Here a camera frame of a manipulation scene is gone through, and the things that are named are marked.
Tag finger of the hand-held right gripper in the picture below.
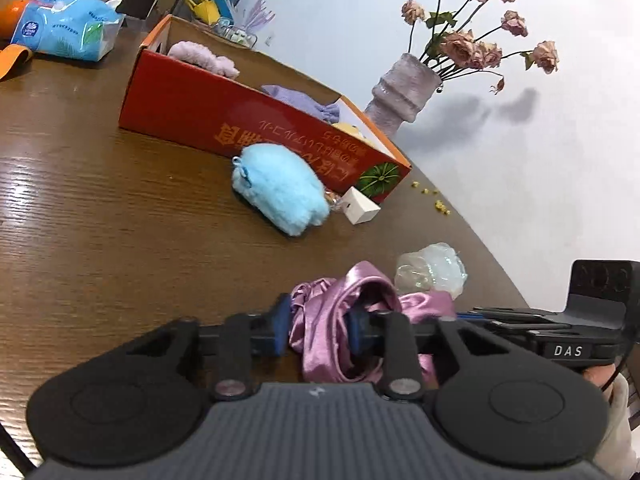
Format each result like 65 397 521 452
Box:
486 319 560 332
456 306 549 320

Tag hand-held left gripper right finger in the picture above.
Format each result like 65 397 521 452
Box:
346 307 507 403

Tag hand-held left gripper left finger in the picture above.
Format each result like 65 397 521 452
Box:
124 294 293 403

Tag pink satin cloth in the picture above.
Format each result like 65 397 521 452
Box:
288 260 457 386

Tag lavender woven cloth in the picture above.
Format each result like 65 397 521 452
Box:
261 84 347 124

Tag red cardboard box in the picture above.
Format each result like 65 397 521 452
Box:
118 14 412 205

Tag person's right forearm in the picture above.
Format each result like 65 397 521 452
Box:
581 364 633 480

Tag yellow soft toy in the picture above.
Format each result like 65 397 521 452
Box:
329 120 374 141

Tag lavender fluffy soft item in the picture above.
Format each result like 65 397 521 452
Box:
167 40 241 79

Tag clear plastic bag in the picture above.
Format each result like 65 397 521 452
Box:
394 242 469 299

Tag scattered yellow petals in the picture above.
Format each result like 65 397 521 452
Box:
410 179 454 216

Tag small white box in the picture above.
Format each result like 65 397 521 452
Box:
341 186 382 225

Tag light blue fluffy plush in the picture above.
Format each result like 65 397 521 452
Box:
230 142 331 237

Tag grey ribbed vase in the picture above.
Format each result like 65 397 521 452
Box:
363 52 444 138

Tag dried pink roses bouquet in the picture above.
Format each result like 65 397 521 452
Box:
401 0 560 96

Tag glass jar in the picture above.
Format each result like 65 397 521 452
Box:
215 16 259 49

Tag dried lavender bunch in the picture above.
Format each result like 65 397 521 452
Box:
242 0 277 32

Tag yellow watering can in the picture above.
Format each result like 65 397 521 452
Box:
183 0 222 24

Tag blue tissue pack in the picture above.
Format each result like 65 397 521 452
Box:
10 0 126 64

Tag orange fruit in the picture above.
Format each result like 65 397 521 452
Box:
0 0 34 41

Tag black cable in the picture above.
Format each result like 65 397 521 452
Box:
0 422 38 480

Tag orange cloth strap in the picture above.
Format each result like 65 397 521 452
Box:
0 43 36 81

